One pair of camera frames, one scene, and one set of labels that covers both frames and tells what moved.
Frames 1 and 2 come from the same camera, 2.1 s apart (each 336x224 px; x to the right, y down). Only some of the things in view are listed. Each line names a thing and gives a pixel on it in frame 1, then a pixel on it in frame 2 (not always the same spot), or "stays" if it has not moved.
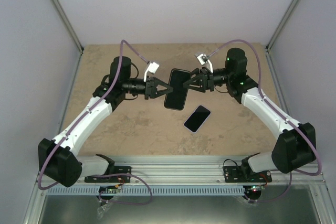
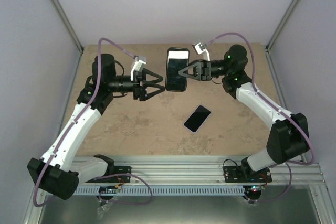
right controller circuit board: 254,189 stays
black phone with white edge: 197,118 stays
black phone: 175,99 -> 178,59
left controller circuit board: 106,189 stays
